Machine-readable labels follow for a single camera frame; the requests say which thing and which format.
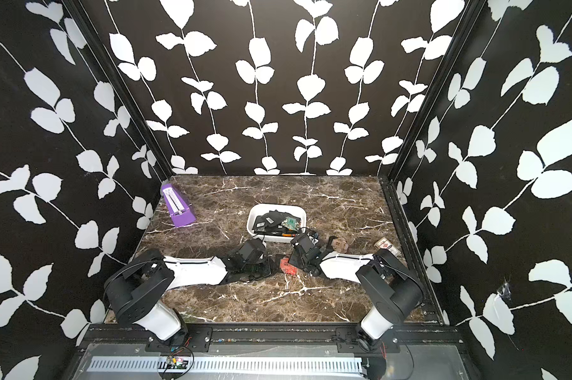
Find beige tea bag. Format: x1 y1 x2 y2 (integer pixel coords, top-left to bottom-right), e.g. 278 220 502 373
327 236 349 254

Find teal tea bag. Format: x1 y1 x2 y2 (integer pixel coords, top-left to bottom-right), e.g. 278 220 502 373
281 216 300 231

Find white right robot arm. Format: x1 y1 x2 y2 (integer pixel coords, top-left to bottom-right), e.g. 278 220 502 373
289 231 424 345

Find playing card box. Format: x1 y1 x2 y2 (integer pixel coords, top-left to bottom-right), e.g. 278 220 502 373
374 237 402 257

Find pink red tea bag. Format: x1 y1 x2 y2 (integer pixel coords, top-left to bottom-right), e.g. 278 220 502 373
280 257 298 276

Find purple metronome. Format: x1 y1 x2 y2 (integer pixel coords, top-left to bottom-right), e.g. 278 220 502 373
161 184 197 228

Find white storage box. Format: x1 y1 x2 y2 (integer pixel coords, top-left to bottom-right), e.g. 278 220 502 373
246 204 307 243

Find white cable duct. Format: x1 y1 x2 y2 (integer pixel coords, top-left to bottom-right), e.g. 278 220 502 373
84 356 367 376

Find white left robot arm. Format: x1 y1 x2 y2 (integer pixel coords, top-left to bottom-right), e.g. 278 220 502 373
104 238 279 341

